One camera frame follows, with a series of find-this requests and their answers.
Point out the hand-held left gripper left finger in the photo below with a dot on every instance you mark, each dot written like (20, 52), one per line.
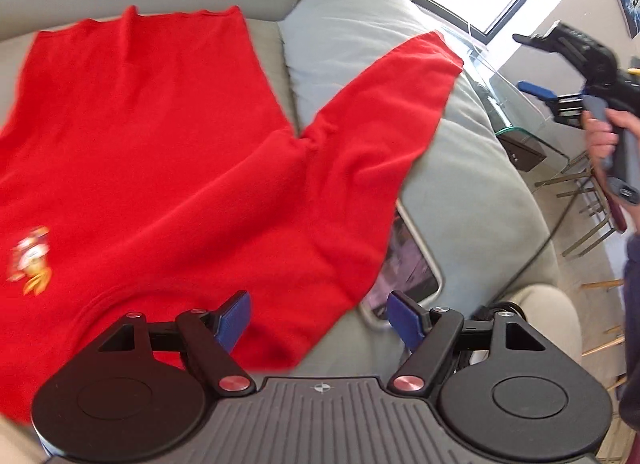
(232, 320)

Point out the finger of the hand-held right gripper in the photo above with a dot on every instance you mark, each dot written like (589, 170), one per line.
(535, 88)
(585, 51)

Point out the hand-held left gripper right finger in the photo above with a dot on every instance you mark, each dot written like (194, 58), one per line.
(406, 318)

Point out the red t-shirt with chest print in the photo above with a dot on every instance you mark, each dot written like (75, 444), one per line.
(165, 154)

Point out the person's right hand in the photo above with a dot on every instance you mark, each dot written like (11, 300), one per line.
(600, 144)

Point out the glass side table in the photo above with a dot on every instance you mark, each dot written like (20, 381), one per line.
(515, 94)

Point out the smartphone in clear case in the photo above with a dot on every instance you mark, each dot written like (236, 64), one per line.
(410, 264)

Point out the dark box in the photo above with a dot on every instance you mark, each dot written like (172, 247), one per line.
(522, 146)

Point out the light grey cushion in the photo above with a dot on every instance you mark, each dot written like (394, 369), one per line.
(465, 184)

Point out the light wooden rack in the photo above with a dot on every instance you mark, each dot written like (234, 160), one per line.
(602, 285)

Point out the person's dark blue clothing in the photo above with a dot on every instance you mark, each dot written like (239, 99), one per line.
(631, 324)

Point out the grey sofa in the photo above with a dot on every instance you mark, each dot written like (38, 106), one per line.
(262, 44)

